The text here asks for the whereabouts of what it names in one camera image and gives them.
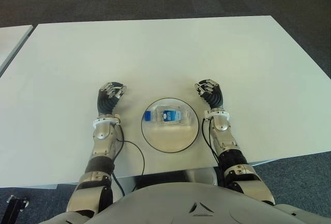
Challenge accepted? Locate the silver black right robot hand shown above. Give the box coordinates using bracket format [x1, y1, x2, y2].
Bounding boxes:
[194, 78, 224, 111]

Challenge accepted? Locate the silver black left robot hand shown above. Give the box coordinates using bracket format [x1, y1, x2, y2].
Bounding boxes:
[97, 81, 127, 117]

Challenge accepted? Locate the clear water bottle blue label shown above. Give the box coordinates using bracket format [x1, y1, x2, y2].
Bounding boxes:
[144, 105, 192, 127]

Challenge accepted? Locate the round white plate black rim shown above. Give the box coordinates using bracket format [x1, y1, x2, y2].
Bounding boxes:
[141, 96, 200, 154]

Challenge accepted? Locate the white side table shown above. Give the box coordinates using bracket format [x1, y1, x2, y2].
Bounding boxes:
[0, 24, 34, 77]

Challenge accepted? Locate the grey robot torso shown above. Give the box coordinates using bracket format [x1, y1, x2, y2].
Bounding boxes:
[49, 169, 331, 224]

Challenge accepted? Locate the black metal stand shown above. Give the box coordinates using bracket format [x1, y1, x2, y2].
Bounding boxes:
[0, 195, 29, 224]

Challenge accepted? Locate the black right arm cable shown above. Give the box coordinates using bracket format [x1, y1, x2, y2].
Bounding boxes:
[201, 118, 221, 164]

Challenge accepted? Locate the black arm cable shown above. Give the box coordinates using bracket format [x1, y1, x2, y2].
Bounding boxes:
[201, 118, 221, 164]
[112, 124, 146, 197]

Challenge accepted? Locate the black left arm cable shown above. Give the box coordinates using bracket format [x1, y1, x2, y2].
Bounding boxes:
[112, 124, 146, 197]

